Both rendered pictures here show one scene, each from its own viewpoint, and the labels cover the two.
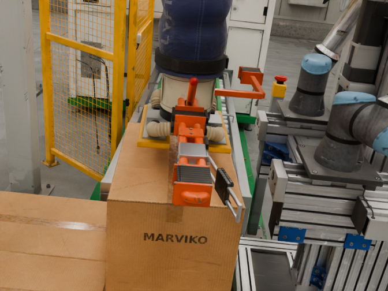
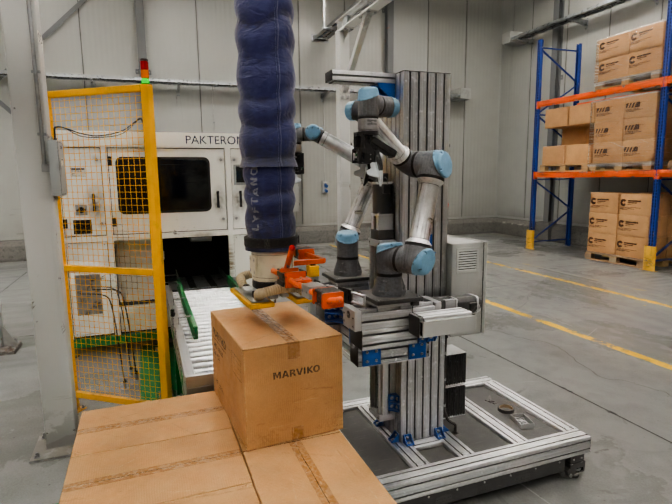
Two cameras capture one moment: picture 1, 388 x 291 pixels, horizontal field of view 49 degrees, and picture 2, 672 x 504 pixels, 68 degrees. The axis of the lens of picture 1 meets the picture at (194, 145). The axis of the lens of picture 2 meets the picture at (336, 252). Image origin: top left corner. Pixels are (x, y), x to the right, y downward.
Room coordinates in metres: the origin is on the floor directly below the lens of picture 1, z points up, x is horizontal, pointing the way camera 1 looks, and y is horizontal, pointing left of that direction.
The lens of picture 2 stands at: (-0.72, 0.50, 1.56)
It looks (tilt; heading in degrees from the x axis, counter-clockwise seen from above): 9 degrees down; 340
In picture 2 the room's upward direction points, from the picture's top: 1 degrees counter-clockwise
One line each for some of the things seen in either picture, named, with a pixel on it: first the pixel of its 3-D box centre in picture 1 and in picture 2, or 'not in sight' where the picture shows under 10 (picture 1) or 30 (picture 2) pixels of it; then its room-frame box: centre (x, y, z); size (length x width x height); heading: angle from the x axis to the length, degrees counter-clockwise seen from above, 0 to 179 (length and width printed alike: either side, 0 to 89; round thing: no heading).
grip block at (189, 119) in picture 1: (189, 120); (291, 277); (1.09, 0.02, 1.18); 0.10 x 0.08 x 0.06; 95
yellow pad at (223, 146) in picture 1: (211, 125); (293, 288); (1.35, -0.05, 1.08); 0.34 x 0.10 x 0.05; 5
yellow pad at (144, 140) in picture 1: (156, 120); (251, 293); (1.33, 0.14, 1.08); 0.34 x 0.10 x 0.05; 5
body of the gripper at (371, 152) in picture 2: not in sight; (366, 148); (1.00, -0.25, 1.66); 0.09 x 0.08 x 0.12; 91
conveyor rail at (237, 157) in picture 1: (230, 125); not in sight; (2.88, -0.25, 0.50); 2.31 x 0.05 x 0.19; 1
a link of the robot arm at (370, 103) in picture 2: not in sight; (368, 103); (1.00, -0.26, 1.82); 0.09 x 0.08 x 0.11; 117
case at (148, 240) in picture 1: (172, 205); (272, 365); (1.34, 0.06, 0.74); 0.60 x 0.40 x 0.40; 5
